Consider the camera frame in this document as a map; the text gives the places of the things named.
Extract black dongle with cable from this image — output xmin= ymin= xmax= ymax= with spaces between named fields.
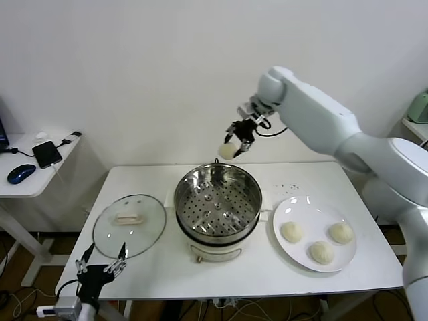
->
xmin=0 ymin=131 xmax=82 ymax=158

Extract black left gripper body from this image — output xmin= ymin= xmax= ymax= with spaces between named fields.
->
xmin=76 ymin=265 xmax=115 ymax=302

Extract white round plate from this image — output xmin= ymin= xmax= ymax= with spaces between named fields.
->
xmin=272 ymin=195 xmax=358 ymax=274

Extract glass pot lid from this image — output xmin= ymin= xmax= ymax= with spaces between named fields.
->
xmin=92 ymin=194 xmax=167 ymax=260

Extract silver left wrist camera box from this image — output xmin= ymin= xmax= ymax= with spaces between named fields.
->
xmin=35 ymin=296 xmax=83 ymax=317

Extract white side desk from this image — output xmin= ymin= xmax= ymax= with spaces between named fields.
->
xmin=0 ymin=133 xmax=83 ymax=288

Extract white electric cooker base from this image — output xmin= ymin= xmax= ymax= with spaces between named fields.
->
xmin=163 ymin=188 xmax=272 ymax=265

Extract dark laptop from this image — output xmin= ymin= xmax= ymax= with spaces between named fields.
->
xmin=0 ymin=98 xmax=10 ymax=151

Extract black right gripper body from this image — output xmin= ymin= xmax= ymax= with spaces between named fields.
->
xmin=230 ymin=119 xmax=257 ymax=144

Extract white power strip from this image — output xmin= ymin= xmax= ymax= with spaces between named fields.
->
xmin=213 ymin=297 xmax=240 ymax=308

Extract white steamed baozi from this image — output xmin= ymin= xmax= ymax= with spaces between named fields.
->
xmin=329 ymin=223 xmax=355 ymax=245
xmin=280 ymin=221 xmax=304 ymax=244
xmin=308 ymin=240 xmax=335 ymax=266
xmin=217 ymin=142 xmax=239 ymax=161

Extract green appliance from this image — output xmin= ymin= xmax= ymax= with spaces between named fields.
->
xmin=408 ymin=88 xmax=428 ymax=123

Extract white charging cable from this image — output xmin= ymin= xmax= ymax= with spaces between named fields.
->
xmin=49 ymin=163 xmax=66 ymax=188

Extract blue computer mouse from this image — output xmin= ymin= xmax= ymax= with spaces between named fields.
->
xmin=6 ymin=164 xmax=37 ymax=185

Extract black smartphone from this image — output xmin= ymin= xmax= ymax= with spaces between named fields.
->
xmin=31 ymin=140 xmax=64 ymax=170

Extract white shelf table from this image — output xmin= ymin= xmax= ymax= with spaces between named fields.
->
xmin=401 ymin=116 xmax=428 ymax=144

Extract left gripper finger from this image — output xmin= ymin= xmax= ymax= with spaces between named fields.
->
xmin=102 ymin=242 xmax=128 ymax=276
xmin=74 ymin=243 xmax=96 ymax=274

